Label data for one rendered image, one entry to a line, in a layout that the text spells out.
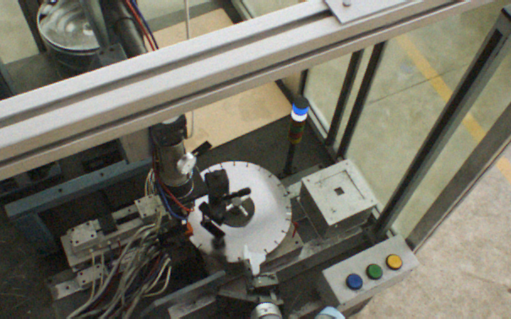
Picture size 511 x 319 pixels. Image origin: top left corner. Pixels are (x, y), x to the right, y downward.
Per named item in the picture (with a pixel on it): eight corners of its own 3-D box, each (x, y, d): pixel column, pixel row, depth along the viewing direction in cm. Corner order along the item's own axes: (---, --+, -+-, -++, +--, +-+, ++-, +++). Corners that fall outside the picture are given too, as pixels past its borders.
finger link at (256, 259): (262, 242, 151) (268, 274, 147) (241, 246, 150) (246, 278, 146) (262, 239, 148) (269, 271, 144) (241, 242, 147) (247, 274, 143)
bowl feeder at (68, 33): (131, 43, 217) (115, -29, 186) (159, 100, 204) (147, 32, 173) (54, 67, 209) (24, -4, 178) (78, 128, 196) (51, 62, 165)
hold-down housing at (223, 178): (225, 198, 149) (224, 161, 132) (229, 213, 148) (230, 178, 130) (205, 203, 148) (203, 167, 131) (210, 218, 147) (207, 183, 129)
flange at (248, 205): (230, 186, 165) (230, 182, 163) (261, 203, 163) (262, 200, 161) (210, 214, 160) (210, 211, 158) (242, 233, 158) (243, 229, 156)
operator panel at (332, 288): (387, 251, 180) (399, 233, 167) (405, 279, 175) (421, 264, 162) (314, 286, 172) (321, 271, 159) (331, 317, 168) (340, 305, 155)
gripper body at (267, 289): (275, 291, 149) (285, 321, 139) (244, 296, 148) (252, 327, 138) (274, 268, 146) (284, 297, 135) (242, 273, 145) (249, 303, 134)
